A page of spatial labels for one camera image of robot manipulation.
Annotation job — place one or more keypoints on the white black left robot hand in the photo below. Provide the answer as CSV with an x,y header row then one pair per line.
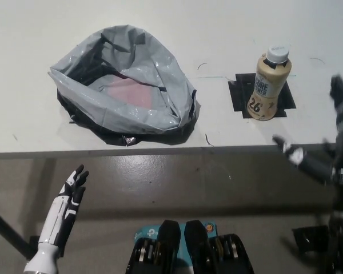
x,y
58,217

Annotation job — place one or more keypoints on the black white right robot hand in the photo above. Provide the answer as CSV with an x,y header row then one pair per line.
x,y
341,160

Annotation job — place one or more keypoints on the beige protein shake bottle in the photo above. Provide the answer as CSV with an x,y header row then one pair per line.
x,y
267,85

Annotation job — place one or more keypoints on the grey plastic bag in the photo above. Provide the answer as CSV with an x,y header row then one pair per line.
x,y
148,114

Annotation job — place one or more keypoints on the black slanted pole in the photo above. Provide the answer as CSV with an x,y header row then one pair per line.
x,y
8,231

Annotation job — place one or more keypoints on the black floor tape patch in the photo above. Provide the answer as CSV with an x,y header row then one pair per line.
x,y
310,238

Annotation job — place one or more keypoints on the teal robot body top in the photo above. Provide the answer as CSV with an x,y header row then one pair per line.
x,y
144,232

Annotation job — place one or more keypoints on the black tape square marker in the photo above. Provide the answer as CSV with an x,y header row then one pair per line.
x,y
240,94

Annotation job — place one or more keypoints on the pink flat item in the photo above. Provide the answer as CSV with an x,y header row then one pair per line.
x,y
131,92

